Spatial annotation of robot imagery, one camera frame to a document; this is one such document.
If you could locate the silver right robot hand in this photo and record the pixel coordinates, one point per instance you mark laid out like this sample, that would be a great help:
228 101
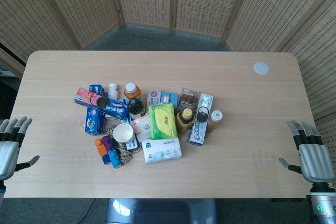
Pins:
316 161

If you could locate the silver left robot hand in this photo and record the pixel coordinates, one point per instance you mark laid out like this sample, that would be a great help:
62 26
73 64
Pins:
9 155

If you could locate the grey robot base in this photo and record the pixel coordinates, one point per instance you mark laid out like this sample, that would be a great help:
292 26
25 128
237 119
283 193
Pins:
160 212

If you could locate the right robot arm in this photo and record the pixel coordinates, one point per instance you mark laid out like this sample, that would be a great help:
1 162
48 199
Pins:
322 203

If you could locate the blue and pink cookie box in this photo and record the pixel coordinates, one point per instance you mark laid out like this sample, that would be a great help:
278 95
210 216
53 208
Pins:
105 106

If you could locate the blue snack box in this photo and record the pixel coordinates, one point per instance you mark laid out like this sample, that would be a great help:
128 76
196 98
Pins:
94 121

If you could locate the orange blue toy block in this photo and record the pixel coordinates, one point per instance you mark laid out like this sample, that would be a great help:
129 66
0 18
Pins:
101 150

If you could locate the purple toy block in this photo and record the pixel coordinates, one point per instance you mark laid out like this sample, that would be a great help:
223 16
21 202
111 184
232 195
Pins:
107 142

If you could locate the white round table grommet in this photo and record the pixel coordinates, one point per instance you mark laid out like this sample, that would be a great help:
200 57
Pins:
261 68

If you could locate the brown bottle white cap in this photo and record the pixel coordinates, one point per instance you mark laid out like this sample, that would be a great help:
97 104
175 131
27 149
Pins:
216 119

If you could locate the small blue cookie box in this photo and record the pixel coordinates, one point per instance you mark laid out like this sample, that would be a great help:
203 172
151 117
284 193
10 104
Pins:
98 89

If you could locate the white paper cup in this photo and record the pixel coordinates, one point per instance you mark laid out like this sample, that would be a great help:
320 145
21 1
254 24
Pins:
123 133

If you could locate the white blue toothpaste box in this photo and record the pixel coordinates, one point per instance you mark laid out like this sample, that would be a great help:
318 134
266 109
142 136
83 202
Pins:
200 121

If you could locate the small white plastic bottle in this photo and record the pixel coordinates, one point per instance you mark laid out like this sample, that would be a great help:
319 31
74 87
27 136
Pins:
113 91

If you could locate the small white blue box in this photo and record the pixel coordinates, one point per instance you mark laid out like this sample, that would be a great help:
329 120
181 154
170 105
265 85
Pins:
133 145

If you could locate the white pink wipes packet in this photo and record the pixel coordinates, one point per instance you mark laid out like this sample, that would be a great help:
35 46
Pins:
141 128

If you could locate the dark bottle black cap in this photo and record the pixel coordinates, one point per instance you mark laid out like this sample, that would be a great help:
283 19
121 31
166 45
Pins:
135 107

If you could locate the tea bottle yellow cap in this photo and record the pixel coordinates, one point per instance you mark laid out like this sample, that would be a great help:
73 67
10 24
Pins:
185 120

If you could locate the orange juice bottle white cap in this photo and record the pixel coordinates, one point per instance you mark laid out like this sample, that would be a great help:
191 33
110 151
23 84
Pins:
132 91

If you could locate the brown snack bag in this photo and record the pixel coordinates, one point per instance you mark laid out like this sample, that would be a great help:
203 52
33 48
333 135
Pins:
188 99

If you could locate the white tissue pack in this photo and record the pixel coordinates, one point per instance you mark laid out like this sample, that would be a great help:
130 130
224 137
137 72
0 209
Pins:
161 151

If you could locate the grey pink packet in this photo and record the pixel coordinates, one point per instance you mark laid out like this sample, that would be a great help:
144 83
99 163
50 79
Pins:
153 97

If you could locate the green tissue pack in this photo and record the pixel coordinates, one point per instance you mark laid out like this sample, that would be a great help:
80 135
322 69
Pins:
162 121

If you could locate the light blue small box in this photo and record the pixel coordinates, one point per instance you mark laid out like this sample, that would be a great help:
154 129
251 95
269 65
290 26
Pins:
169 97

